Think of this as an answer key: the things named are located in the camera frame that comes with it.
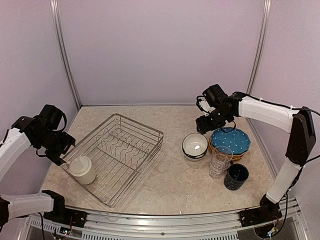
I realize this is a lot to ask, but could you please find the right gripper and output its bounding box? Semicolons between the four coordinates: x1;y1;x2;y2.
196;107;231;134

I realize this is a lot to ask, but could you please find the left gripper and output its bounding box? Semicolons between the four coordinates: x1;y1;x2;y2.
35;129;76;166

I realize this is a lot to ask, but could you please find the dark teal striped bowl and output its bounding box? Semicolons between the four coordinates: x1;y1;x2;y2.
182;132;209;162

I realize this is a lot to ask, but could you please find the yellow dotted plate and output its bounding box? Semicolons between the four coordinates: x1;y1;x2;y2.
208;139;247;161
208;137;250;157

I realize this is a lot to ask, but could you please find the clear glass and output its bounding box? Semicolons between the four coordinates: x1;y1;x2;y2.
209;161;230;179
210;145;233;171

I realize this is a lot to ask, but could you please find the blue dotted plate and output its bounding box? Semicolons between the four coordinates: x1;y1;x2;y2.
211;127;251;155

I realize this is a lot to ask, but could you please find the dark blue mug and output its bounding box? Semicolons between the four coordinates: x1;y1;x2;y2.
223;162;249;191

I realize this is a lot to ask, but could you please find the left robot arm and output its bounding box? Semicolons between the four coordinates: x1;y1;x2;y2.
0;104;76;226

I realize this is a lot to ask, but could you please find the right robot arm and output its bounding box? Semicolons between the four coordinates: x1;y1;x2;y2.
195;84;319;227

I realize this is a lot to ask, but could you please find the white cup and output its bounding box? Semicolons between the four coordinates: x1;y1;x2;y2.
68;155;96;185

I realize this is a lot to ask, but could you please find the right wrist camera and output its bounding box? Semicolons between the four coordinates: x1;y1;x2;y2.
196;95;215;116

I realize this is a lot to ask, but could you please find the wire dish rack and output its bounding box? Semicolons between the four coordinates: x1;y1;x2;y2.
61;113;164;208

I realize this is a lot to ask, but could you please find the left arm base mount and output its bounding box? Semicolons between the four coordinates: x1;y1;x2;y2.
43;208;88;228

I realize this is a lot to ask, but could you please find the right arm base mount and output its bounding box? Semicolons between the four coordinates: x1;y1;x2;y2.
239;207;283;227

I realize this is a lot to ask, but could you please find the aluminium front rail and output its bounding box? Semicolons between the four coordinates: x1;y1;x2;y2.
17;198;308;240

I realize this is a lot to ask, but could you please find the right aluminium post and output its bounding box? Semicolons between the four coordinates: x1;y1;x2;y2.
246;0;272;94

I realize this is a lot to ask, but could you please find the aluminium post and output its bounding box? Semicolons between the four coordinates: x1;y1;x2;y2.
246;0;272;94
50;0;82;111

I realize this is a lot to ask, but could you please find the left aluminium post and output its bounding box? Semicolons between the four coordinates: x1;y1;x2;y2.
50;0;82;111

